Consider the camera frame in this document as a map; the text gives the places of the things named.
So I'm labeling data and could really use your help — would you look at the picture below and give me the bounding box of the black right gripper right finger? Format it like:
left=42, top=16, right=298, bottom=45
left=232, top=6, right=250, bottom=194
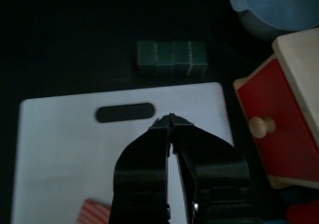
left=170, top=113, right=265, bottom=224

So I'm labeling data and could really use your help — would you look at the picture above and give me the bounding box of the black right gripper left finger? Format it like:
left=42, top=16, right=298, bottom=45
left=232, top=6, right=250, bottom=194
left=109, top=114, right=174, bottom=224

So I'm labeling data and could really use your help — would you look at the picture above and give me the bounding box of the wooden drawer with red front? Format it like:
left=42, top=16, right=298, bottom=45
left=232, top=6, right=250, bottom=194
left=233, top=54, right=319, bottom=190

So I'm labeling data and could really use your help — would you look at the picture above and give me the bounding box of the light wooden drawer box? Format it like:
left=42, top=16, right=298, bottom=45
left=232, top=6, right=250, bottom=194
left=272, top=27, right=319, bottom=143

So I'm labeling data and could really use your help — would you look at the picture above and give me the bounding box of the white plastic cutting board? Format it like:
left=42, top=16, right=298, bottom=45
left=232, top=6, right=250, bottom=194
left=10, top=81, right=236, bottom=224

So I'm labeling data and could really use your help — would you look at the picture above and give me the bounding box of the red striped toy bacon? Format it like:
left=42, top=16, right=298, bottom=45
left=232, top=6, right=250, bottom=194
left=75, top=198, right=115, bottom=224

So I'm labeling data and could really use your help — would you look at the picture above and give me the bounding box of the red toy cup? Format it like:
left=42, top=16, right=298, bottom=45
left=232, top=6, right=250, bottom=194
left=286, top=199, right=319, bottom=224

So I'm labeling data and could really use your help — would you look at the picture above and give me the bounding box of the dark green toy block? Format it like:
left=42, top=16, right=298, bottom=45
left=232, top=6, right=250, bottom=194
left=137, top=39, right=210, bottom=77

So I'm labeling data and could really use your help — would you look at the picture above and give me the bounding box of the light blue toy pot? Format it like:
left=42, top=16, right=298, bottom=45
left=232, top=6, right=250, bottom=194
left=228, top=0, right=319, bottom=43

